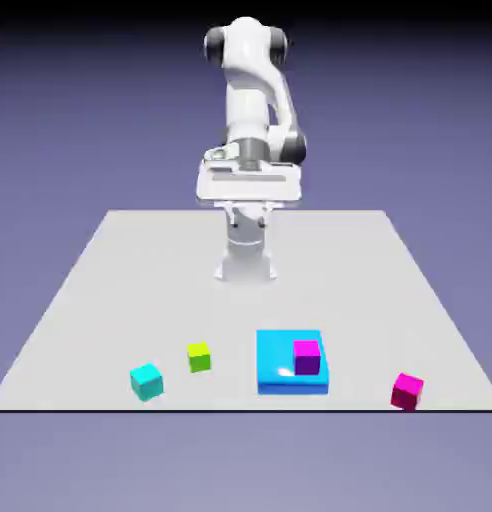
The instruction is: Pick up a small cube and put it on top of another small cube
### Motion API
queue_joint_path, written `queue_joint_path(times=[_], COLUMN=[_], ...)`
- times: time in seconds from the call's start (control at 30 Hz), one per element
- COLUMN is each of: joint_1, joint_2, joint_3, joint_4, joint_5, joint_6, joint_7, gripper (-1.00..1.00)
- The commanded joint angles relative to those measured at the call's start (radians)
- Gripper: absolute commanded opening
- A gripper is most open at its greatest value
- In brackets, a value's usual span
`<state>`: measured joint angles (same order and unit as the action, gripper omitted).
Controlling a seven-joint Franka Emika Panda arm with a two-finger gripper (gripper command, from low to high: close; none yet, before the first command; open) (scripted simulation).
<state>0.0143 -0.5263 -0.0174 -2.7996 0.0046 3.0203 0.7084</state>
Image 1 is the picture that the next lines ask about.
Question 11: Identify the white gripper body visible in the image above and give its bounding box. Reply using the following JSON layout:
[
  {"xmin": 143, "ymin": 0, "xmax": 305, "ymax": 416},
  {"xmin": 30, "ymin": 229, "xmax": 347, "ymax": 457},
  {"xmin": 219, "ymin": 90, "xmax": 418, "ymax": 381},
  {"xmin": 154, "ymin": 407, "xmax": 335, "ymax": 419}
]
[{"xmin": 195, "ymin": 158, "xmax": 303, "ymax": 210}]

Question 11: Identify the small lime green cube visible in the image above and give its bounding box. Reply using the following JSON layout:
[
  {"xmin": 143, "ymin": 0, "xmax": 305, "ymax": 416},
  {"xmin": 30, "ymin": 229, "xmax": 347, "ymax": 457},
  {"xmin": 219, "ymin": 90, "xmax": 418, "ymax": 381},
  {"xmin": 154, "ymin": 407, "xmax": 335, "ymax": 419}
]
[{"xmin": 186, "ymin": 341, "xmax": 212, "ymax": 374}]

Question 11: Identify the small purple cube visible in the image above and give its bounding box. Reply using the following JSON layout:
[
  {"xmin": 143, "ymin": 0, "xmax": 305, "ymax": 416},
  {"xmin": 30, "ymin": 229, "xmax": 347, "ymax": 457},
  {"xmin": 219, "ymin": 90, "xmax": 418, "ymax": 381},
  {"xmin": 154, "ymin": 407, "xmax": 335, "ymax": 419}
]
[{"xmin": 292, "ymin": 339, "xmax": 322, "ymax": 376}]

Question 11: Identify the small cyan cube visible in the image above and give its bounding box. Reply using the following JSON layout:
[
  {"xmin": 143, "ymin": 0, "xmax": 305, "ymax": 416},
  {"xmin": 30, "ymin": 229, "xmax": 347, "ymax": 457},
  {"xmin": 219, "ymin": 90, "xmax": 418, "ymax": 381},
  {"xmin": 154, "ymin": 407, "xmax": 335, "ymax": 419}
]
[{"xmin": 129, "ymin": 362, "xmax": 165, "ymax": 403}]

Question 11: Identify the small magenta cube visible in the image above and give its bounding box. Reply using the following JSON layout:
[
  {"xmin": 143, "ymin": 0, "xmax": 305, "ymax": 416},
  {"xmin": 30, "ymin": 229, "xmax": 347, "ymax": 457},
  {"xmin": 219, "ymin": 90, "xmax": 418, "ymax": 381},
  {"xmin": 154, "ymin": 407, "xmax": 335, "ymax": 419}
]
[{"xmin": 390, "ymin": 372, "xmax": 425, "ymax": 412}]

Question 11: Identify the large blue box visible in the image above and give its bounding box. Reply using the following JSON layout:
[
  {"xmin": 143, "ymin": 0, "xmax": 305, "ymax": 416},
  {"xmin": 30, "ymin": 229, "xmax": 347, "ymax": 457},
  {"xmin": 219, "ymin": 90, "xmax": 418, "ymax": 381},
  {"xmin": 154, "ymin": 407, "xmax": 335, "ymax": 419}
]
[{"xmin": 256, "ymin": 328, "xmax": 330, "ymax": 396}]

